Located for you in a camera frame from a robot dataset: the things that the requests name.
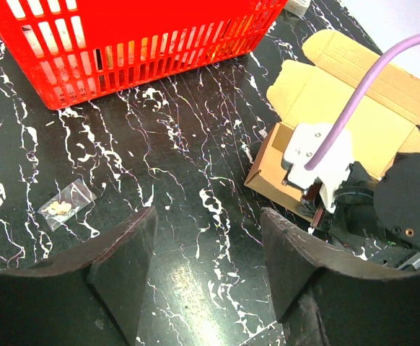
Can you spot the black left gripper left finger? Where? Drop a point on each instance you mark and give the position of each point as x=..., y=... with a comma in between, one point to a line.
x=90, y=294

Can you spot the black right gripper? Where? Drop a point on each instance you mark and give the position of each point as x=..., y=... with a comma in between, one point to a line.
x=354, y=218

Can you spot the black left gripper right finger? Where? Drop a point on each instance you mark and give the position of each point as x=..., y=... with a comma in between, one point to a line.
x=324, y=296

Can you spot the small clear plastic packet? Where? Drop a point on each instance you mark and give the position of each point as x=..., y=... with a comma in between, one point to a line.
x=66, y=204

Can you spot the brown cardboard box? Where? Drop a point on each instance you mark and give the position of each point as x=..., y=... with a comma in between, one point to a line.
x=386, y=122

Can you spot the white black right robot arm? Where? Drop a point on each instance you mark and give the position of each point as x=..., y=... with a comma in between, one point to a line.
x=396, y=195

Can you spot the white wrapped tissue pack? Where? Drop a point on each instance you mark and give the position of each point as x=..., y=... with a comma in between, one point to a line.
x=297, y=7

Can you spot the red plastic shopping basket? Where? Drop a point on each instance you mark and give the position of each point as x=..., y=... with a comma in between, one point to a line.
x=74, y=51

